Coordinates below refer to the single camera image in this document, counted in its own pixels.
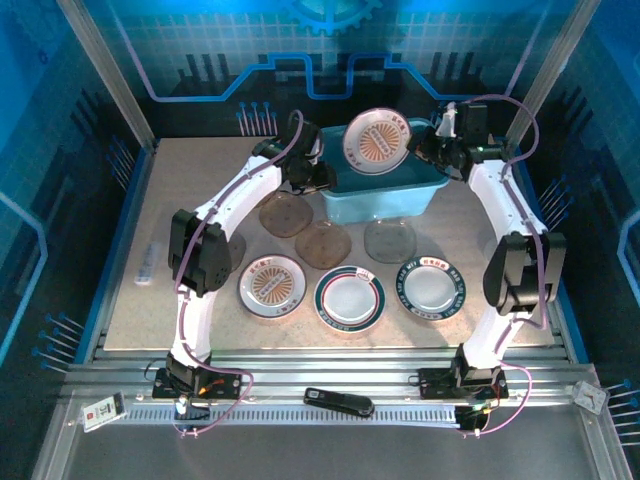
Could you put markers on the white label card holder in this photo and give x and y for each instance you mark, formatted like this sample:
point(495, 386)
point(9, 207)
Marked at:
point(102, 412)

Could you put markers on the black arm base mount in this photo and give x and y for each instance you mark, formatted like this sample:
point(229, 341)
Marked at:
point(435, 382)
point(230, 382)

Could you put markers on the light blue plastic bin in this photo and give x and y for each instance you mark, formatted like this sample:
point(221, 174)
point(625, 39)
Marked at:
point(375, 200)

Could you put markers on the white plate dark green rim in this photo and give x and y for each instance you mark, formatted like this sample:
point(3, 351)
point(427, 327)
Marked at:
point(431, 289)

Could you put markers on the white rectangular strip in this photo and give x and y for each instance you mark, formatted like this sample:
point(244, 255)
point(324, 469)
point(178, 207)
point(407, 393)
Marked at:
point(148, 264)

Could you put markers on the grey translucent plastic plate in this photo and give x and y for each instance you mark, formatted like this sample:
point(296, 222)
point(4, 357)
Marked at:
point(390, 242)

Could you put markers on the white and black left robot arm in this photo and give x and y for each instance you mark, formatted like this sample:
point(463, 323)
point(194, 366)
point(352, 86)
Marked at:
point(240, 195)

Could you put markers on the black handheld device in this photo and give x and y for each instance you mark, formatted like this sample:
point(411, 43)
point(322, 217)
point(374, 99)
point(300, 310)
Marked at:
point(340, 400)

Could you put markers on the orange sunburst ceramic plate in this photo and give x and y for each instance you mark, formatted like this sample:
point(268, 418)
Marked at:
point(377, 142)
point(272, 287)

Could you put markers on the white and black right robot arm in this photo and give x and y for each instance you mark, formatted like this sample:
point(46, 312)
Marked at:
point(505, 200)

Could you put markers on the aluminium extrusion rail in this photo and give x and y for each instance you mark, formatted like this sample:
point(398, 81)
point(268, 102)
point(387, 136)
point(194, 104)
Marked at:
point(325, 370)

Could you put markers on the aluminium frame post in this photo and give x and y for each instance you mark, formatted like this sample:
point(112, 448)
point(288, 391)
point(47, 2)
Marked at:
point(107, 75)
point(550, 65)

